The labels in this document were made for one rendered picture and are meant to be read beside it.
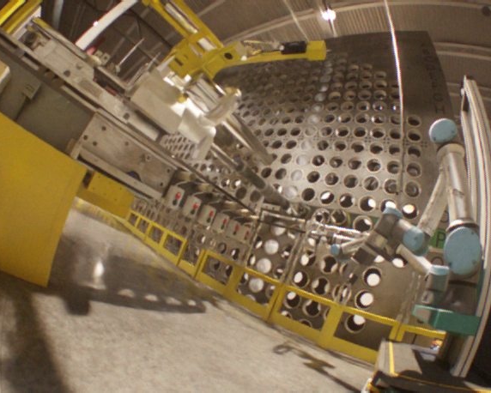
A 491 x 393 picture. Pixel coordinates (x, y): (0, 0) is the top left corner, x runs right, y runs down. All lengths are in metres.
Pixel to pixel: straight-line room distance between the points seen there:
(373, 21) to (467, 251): 9.32
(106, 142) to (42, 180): 0.56
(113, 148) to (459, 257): 1.64
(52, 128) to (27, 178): 0.49
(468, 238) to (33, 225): 1.46
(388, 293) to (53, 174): 2.90
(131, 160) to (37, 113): 0.69
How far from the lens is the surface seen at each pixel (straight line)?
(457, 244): 0.68
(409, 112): 3.77
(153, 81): 1.66
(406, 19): 9.70
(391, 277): 2.70
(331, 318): 1.91
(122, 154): 1.45
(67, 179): 1.02
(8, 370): 0.72
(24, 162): 1.03
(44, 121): 1.45
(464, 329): 0.80
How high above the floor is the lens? 0.54
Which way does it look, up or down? 13 degrees up
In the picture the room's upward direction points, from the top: 22 degrees clockwise
